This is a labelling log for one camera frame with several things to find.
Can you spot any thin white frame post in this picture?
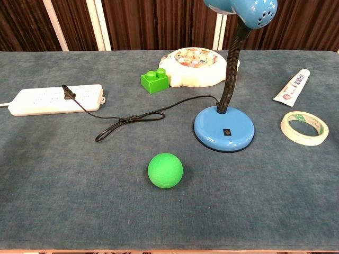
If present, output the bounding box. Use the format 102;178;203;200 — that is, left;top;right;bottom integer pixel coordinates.
42;0;69;51

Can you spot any cream masking tape roll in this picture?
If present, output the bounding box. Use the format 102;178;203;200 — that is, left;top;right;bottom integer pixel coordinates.
280;111;329;147

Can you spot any white toothpaste tube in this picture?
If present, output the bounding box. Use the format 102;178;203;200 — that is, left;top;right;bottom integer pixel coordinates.
272;68;311;107

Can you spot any white power strip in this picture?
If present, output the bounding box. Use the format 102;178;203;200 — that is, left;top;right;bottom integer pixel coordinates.
7;84;106;116

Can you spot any dark brown curtain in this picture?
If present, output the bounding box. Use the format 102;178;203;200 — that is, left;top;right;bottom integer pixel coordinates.
0;0;339;52

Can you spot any blue table cloth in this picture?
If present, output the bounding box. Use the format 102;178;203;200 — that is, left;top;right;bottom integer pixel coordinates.
0;50;339;251

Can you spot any green ball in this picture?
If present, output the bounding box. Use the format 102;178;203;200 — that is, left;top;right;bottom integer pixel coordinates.
147;152;184;189

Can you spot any wide white frame post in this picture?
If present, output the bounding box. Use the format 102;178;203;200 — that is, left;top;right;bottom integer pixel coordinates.
86;0;112;51

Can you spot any black lamp cable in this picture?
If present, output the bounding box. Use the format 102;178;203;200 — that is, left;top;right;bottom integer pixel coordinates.
61;84;220;143

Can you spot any green toy building brick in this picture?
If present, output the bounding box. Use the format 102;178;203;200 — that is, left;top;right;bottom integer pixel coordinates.
140;68;170;94

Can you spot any blue desk lamp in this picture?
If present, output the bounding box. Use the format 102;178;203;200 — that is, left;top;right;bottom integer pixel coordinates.
193;0;279;153

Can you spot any white fishing game toy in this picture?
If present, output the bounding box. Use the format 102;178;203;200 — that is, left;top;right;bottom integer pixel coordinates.
158;47;240;88

